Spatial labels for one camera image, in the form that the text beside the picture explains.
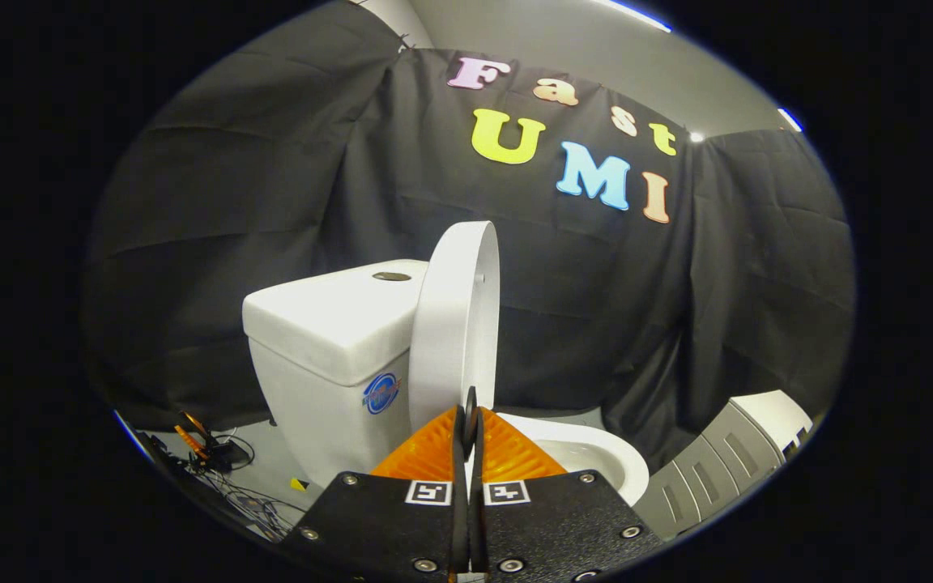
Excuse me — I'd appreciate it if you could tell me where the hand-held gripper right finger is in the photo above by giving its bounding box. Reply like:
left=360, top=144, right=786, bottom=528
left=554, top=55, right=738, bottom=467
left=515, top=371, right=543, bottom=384
left=471, top=403, right=665, bottom=583

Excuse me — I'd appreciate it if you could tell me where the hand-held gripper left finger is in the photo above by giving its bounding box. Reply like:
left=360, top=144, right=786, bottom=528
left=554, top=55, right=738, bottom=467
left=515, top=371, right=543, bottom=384
left=279, top=386, right=474, bottom=583

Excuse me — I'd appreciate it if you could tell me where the white toilet lid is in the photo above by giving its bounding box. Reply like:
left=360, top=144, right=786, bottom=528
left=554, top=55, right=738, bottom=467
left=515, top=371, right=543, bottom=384
left=407, top=219, right=502, bottom=434

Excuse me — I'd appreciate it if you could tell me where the white toilet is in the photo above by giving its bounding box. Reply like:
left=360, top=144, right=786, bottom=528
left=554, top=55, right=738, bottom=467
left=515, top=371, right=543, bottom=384
left=241, top=258, right=651, bottom=508

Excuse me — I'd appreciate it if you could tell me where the grey cabinet with white top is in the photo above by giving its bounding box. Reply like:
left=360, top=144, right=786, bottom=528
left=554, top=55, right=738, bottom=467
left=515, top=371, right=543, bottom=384
left=635, top=389, right=815, bottom=541

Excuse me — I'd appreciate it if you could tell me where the orange black tool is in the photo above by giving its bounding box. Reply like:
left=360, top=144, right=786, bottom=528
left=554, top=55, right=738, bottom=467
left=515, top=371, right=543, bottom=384
left=173, top=411, right=232, bottom=473

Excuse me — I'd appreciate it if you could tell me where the black backdrop cloth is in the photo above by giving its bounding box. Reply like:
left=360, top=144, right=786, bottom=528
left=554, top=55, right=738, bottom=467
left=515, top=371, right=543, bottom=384
left=82, top=0, right=856, bottom=474

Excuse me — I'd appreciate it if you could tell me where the large ceiling light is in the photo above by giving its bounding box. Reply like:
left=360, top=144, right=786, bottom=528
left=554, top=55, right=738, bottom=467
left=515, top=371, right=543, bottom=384
left=592, top=0, right=674, bottom=34

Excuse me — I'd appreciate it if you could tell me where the bundle of black cables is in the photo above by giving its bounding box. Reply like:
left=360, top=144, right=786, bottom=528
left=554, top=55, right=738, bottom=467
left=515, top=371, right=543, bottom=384
left=138, top=425, right=309, bottom=542

